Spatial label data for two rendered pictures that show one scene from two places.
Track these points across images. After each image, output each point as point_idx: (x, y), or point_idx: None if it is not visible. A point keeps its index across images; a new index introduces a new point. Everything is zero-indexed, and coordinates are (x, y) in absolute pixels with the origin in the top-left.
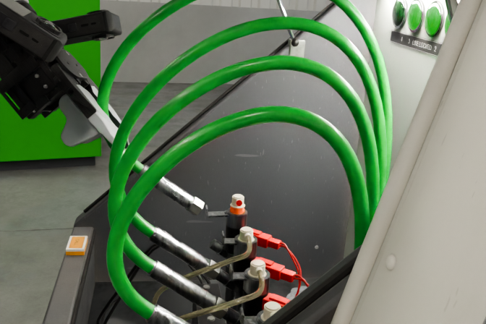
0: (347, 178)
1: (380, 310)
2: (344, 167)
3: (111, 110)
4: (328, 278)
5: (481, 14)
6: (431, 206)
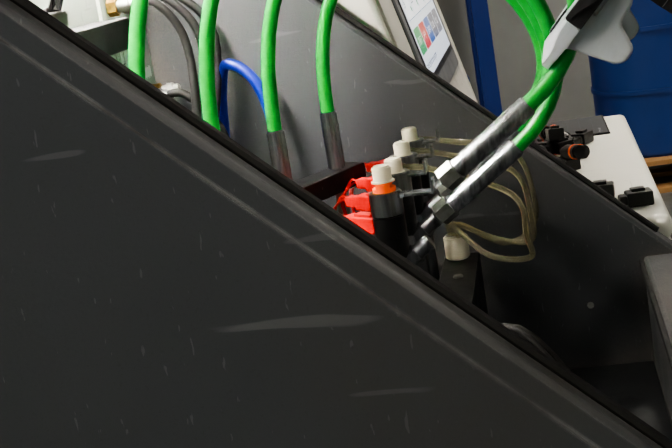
0: (333, 13)
1: (387, 14)
2: (337, 1)
3: (566, 13)
4: (388, 42)
5: None
6: None
